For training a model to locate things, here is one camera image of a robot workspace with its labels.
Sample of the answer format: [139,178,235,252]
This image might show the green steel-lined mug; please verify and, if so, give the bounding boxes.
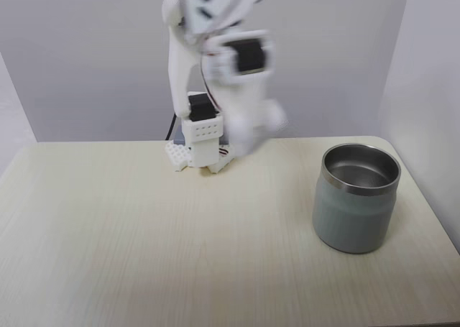
[311,143,402,254]

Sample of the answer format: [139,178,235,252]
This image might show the red black servo wire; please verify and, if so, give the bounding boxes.
[200,52,221,109]

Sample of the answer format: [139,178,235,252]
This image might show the black power cable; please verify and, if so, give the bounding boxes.
[165,112,178,142]

